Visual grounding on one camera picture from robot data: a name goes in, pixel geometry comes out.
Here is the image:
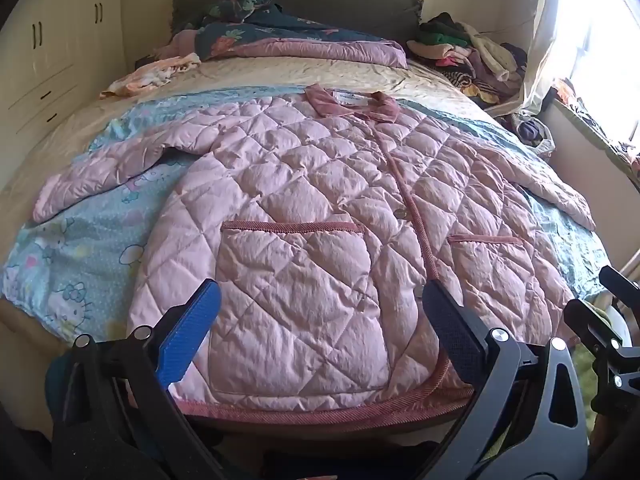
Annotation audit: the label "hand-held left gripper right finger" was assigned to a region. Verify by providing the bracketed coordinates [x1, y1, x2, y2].
[423, 281, 590, 480]

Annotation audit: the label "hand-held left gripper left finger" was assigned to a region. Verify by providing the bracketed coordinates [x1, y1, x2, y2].
[46, 279, 223, 480]

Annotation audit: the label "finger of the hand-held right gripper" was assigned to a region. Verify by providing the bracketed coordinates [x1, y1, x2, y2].
[599, 265, 640, 307]
[564, 299, 640, 411]

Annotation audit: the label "pink quilted jacket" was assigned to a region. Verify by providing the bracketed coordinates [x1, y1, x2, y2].
[32, 84, 597, 418]

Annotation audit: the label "bag of dark clothes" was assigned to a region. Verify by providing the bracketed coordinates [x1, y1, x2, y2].
[502, 110, 557, 156]

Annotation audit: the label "clothes on windowsill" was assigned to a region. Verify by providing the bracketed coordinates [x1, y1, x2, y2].
[552, 77, 640, 181]

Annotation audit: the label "pile of mixed clothes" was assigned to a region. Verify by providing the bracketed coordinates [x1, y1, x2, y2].
[406, 11, 528, 108]

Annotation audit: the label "blue cartoon printed blanket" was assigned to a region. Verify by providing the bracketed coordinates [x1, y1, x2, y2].
[0, 85, 608, 346]

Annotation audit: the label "bright window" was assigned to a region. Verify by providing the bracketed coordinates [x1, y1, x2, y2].
[550, 0, 640, 146]

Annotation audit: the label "peach and white garment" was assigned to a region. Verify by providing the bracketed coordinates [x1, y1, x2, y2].
[100, 52, 202, 99]

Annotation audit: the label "white curtain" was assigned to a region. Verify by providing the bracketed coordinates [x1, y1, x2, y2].
[520, 0, 566, 116]

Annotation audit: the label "bed with beige sheet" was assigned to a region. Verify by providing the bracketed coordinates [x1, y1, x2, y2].
[0, 52, 616, 441]

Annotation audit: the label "cream wardrobe with drawers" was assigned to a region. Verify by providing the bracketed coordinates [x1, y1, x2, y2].
[0, 0, 126, 171]

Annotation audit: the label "dark floral quilt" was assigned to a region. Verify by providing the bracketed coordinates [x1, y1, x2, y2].
[195, 0, 401, 58]

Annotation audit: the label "grey bed headboard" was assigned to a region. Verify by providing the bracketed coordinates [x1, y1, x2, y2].
[171, 0, 425, 43]

